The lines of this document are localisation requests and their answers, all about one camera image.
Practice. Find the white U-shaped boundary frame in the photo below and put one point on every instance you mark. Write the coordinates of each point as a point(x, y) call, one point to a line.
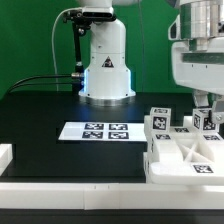
point(108, 196)

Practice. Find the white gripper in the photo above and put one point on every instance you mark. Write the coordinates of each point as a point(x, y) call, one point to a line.
point(203, 71)

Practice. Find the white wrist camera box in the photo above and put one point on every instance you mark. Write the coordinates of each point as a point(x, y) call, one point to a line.
point(174, 31)

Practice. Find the long white chair back post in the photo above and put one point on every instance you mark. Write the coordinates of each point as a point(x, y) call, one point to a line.
point(183, 156)

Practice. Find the white sheet with tags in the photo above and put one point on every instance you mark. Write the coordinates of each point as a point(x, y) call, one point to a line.
point(98, 131)

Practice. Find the small white tagged cube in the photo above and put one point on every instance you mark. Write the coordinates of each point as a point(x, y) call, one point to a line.
point(202, 121)

